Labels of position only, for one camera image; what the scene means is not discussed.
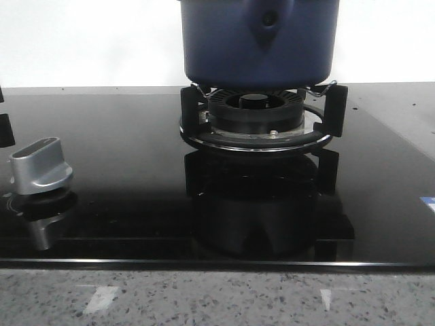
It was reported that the blue white cooktop sticker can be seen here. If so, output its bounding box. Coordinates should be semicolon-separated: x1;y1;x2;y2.
419;197;435;213

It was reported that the black left burner grate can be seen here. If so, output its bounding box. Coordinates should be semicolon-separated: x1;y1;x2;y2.
0;84;16;149

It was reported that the silver stove control knob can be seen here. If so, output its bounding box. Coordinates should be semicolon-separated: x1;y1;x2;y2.
10;137;73;195

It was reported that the black pot support grate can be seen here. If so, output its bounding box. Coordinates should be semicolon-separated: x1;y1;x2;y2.
179;81;348;153

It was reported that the black gas burner head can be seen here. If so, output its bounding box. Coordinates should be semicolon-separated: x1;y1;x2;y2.
207;90;304;141

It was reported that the black glass cooktop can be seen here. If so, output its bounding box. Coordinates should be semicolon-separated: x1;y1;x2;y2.
1;84;434;273

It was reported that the dark blue cooking pot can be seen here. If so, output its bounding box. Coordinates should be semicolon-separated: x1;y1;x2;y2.
180;0;340;90

